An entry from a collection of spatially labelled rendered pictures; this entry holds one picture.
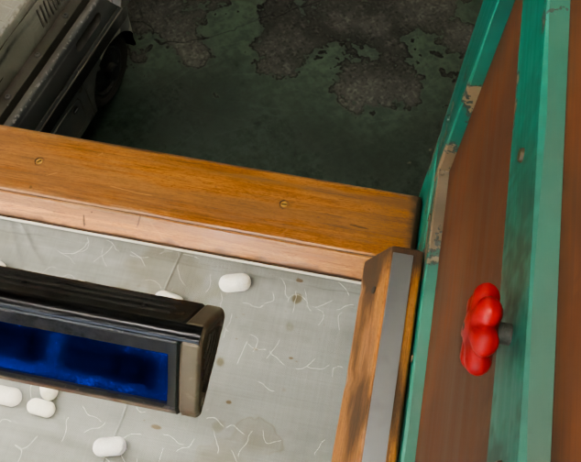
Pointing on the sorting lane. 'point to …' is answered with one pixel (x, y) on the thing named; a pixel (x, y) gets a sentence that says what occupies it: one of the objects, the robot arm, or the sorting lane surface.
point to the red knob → (483, 329)
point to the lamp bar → (98, 340)
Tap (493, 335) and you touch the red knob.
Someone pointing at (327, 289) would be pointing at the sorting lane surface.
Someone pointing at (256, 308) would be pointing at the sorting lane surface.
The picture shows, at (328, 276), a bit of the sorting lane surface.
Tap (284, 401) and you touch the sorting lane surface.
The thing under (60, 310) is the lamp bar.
